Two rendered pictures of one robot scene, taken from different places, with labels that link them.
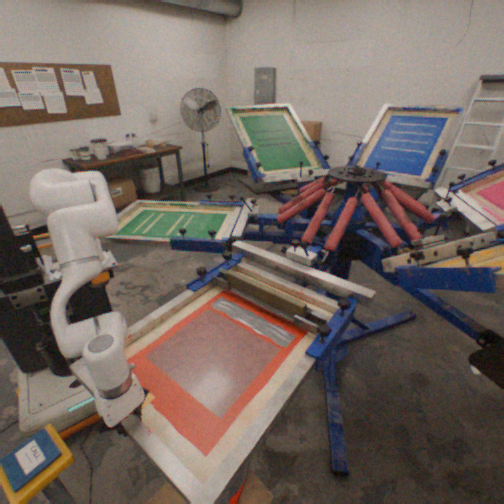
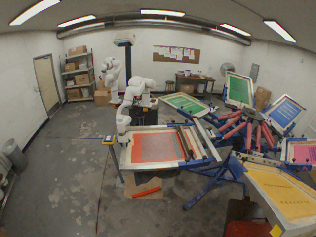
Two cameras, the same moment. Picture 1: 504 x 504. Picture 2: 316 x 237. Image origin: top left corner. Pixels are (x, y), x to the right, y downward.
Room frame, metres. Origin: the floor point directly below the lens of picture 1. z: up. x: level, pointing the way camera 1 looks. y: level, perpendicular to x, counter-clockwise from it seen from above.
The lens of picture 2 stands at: (0.06, -0.48, 1.83)
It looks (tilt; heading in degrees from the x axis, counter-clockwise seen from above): 33 degrees down; 44
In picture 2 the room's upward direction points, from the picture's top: 3 degrees clockwise
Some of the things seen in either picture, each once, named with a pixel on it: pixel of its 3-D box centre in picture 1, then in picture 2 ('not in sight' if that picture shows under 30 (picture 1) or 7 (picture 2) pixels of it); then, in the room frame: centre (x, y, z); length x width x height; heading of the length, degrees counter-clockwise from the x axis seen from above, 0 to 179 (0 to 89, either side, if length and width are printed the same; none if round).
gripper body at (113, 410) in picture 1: (119, 395); (122, 136); (0.44, 0.31, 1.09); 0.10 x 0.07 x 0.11; 141
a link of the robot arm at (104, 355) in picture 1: (109, 345); (124, 123); (0.48, 0.32, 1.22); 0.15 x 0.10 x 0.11; 29
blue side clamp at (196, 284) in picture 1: (215, 276); (178, 126); (1.09, 0.15, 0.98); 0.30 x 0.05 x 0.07; 141
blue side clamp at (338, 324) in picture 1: (331, 332); (194, 164); (0.75, -0.29, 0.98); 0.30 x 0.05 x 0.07; 141
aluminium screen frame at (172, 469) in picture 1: (226, 337); (162, 144); (0.73, 0.08, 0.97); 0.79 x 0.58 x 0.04; 141
